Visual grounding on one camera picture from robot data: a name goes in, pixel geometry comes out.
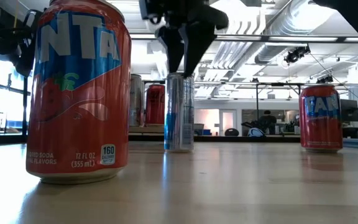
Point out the black computer monitor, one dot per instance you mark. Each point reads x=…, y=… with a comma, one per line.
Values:
x=350, y=110

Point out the grey bin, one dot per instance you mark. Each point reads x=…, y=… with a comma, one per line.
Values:
x=198, y=128

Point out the blue white bag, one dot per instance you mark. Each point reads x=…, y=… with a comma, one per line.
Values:
x=256, y=132

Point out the white Celsius energy drink can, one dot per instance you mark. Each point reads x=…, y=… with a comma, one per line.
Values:
x=137, y=102

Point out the black clamp on rail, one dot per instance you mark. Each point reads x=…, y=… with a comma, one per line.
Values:
x=325, y=79

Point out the red Fanta strawberry soda can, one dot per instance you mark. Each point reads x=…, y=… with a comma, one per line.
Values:
x=79, y=124
x=321, y=130

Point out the blue silver Red Bull can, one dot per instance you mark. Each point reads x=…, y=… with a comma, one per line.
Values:
x=179, y=124

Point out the person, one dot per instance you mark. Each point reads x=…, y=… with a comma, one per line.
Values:
x=267, y=123

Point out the black camera on stand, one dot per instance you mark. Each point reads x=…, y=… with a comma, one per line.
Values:
x=295, y=55

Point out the black background frame rail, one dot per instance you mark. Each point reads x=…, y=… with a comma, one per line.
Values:
x=269, y=84

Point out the light wooden shelf board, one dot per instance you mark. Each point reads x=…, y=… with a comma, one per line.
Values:
x=148, y=130

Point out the red Coca-Cola can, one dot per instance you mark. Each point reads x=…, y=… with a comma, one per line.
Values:
x=154, y=109

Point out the overhead light bar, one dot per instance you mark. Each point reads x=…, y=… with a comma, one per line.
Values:
x=291, y=39

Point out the black aluminium rig frame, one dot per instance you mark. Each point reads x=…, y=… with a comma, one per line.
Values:
x=25, y=105

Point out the blue storage bin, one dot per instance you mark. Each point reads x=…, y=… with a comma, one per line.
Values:
x=207, y=132

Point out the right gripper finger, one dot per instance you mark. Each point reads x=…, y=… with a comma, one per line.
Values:
x=174, y=43
x=197, y=43

